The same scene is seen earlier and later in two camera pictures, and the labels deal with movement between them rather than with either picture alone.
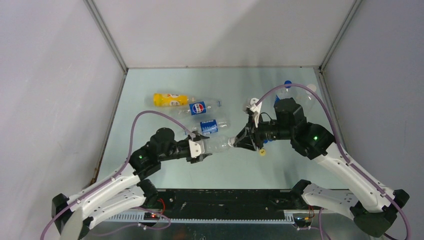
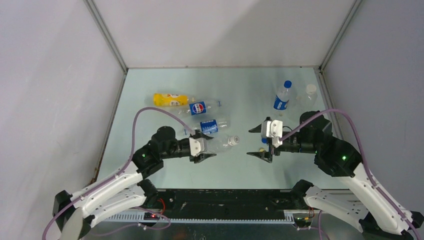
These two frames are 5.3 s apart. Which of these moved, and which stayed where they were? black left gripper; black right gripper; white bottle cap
Moved: black right gripper
Stayed: black left gripper; white bottle cap
